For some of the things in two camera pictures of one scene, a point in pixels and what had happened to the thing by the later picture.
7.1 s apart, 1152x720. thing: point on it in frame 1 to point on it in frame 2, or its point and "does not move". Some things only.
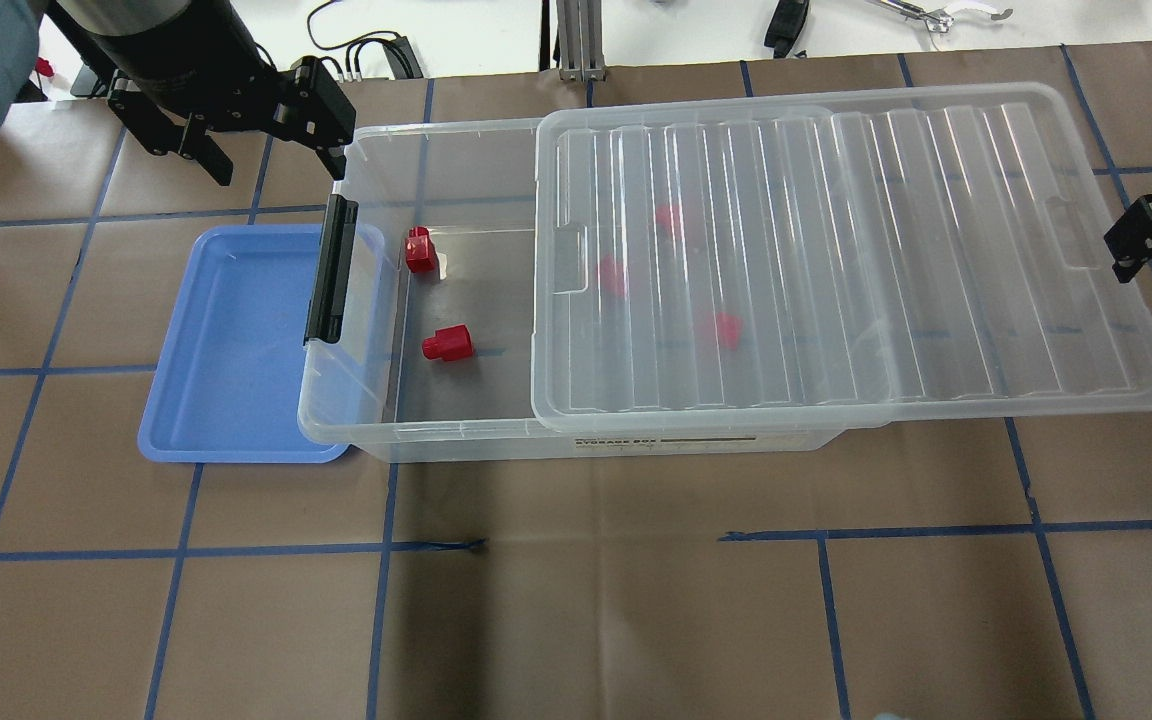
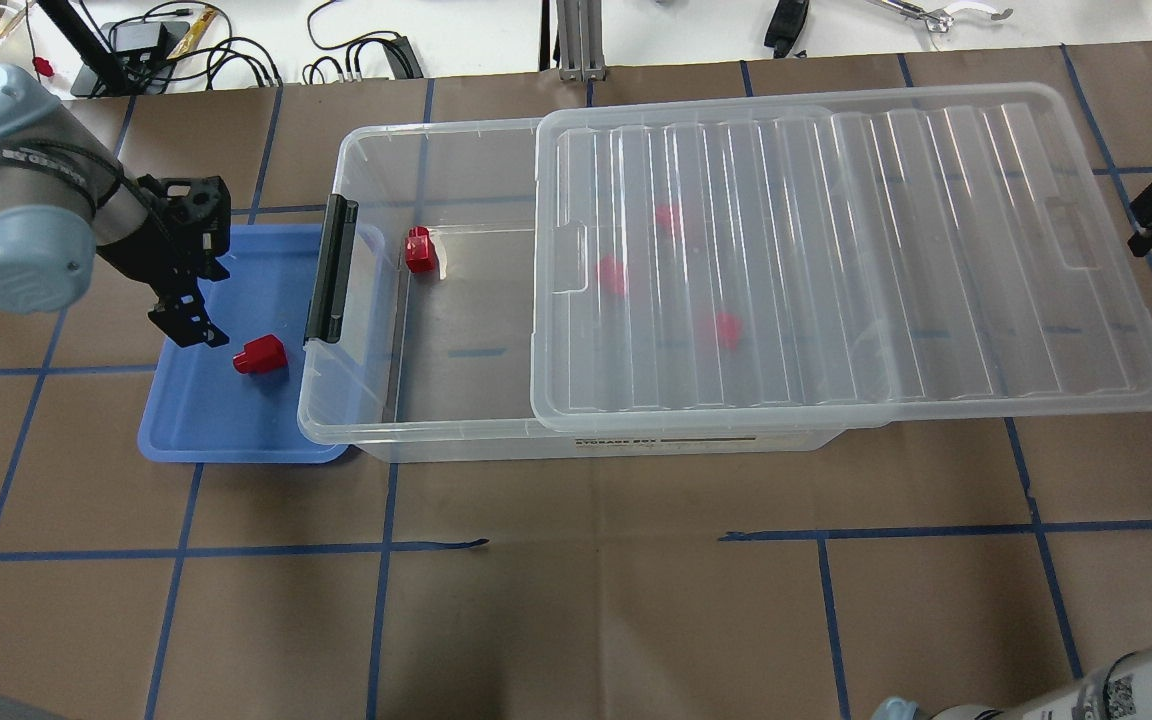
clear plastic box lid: [792, 265] does not move
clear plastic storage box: [437, 361] does not move
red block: [421, 250] does not move
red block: [450, 344] to [263, 355]
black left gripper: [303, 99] to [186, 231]
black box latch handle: [324, 322] does not move
